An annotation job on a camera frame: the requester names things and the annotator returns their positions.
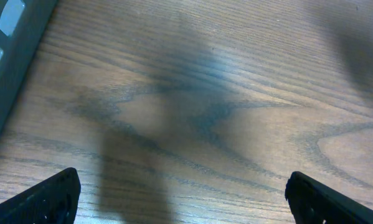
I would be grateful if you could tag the grey plastic basket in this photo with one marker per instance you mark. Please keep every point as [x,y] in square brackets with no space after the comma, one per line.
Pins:
[22,24]

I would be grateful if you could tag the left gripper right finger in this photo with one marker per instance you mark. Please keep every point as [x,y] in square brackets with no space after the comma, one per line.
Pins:
[313,202]

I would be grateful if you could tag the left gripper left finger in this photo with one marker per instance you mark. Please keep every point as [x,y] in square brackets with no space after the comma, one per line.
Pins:
[54,201]

